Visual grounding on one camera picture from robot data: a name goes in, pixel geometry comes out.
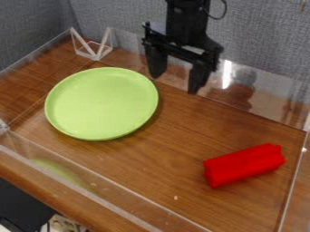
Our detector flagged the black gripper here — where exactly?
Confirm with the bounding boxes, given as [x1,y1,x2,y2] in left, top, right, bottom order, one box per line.
[142,0,226,94]

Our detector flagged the red long block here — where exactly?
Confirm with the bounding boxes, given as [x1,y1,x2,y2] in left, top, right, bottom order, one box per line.
[203,143,286,188]

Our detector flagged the green round plate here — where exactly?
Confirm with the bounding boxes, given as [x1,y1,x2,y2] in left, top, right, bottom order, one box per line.
[46,67,159,140]

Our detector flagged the black box under table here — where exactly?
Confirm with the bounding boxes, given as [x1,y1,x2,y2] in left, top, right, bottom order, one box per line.
[0,179,56,232]

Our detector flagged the black cable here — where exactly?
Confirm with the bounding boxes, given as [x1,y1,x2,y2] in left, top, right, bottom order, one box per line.
[201,0,229,21]

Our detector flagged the clear acrylic corner bracket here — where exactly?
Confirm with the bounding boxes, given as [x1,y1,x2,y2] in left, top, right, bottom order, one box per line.
[70,28,112,61]

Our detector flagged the clear acrylic enclosure wall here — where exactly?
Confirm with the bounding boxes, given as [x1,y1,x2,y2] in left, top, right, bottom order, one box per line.
[0,34,310,232]

